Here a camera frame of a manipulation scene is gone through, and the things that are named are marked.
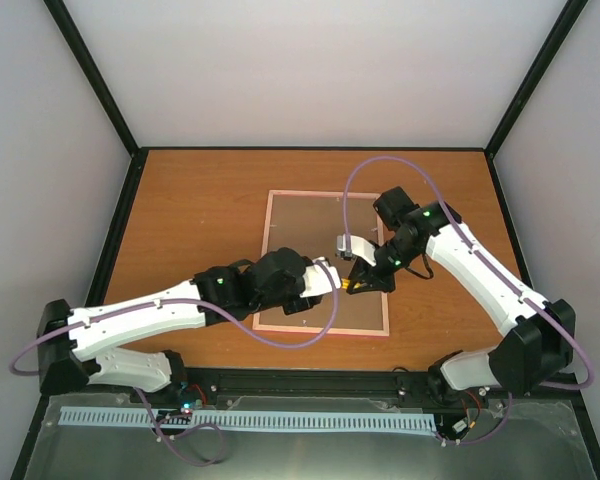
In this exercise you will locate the yellow handled screwdriver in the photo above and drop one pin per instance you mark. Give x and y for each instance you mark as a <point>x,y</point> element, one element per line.
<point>347,284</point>

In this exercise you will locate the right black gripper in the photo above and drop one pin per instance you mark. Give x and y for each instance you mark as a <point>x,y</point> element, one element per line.
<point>361,272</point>

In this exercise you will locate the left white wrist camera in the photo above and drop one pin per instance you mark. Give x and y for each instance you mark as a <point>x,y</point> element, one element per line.
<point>320,278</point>

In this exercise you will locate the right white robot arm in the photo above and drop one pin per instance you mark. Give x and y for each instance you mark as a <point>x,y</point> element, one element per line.
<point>535,332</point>

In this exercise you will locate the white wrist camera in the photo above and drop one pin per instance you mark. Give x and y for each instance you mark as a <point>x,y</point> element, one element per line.
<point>320,278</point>
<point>355,247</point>

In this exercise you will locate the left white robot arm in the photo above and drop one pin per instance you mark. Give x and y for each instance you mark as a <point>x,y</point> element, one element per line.
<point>86,346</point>

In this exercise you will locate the right black corner post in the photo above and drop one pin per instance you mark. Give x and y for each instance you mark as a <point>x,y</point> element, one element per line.
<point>559,32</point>

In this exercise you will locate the black corner post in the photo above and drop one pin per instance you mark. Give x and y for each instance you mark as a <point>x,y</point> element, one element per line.
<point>72,36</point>
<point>559,32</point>

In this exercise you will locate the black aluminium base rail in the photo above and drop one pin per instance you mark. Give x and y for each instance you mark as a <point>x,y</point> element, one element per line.
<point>399,387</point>

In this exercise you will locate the left black corner post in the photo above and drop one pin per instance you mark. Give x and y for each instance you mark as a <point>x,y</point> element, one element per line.
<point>72,36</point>

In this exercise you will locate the pink picture frame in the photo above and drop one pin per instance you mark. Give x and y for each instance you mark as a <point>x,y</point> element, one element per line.
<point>309,222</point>

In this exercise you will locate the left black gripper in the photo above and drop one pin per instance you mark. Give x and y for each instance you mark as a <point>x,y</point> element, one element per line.
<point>304,305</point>

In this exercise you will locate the light blue cable duct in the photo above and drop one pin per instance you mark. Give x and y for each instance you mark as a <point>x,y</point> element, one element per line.
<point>252,421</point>

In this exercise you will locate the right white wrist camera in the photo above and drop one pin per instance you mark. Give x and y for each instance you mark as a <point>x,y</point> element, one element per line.
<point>355,247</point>

